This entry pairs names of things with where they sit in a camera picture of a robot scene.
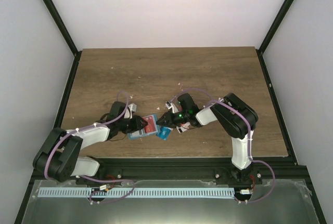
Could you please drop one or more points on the teal leather card holder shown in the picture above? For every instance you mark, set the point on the teal leather card holder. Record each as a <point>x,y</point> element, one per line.
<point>141,133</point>

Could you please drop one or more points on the blue credit card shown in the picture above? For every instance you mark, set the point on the blue credit card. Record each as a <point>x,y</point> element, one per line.
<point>164,133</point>

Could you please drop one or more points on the light blue slotted cable duct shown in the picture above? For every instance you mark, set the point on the light blue slotted cable duct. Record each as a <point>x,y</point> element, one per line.
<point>159,193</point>

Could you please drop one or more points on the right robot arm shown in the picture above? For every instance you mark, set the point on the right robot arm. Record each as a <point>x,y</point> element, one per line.
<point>235,116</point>

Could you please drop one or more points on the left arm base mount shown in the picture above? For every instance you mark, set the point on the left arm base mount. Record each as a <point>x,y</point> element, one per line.
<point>100,178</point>

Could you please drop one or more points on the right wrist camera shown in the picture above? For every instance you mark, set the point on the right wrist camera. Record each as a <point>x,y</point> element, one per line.
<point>171,107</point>

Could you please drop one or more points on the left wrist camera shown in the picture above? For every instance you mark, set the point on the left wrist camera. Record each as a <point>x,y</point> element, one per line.
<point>130,110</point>

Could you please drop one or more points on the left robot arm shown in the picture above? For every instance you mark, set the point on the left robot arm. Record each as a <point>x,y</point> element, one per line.
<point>59,156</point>

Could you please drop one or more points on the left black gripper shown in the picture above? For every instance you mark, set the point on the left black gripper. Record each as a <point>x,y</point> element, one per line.
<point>138,124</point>

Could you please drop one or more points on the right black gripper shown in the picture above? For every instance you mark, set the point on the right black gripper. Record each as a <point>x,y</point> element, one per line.
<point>169,120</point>

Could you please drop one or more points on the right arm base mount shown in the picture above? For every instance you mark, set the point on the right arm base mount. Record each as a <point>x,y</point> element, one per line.
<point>235,177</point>

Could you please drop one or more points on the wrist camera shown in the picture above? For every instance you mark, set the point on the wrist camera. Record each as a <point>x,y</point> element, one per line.
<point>171,107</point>
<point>130,110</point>

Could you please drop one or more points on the dark red credit card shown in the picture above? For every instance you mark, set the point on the dark red credit card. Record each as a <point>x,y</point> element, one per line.
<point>151,125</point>

